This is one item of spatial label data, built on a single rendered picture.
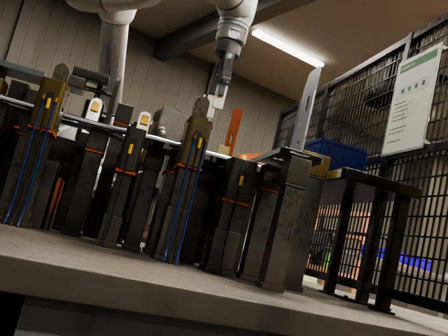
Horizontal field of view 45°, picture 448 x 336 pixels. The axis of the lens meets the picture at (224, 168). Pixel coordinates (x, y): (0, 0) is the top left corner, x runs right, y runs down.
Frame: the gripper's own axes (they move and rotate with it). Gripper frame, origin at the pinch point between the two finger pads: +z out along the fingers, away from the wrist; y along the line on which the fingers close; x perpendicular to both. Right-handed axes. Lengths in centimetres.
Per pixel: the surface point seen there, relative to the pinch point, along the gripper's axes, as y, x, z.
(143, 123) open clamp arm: -14.0, -17.8, 6.8
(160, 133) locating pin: 1.7, -12.9, 10.9
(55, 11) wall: -624, -162, -230
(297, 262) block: 16.7, 28.3, 36.6
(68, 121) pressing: -4.1, -37.9, 13.6
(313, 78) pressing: 1.9, 26.6, -17.4
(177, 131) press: -566, 43, -100
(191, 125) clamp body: 25.1, -7.7, 11.3
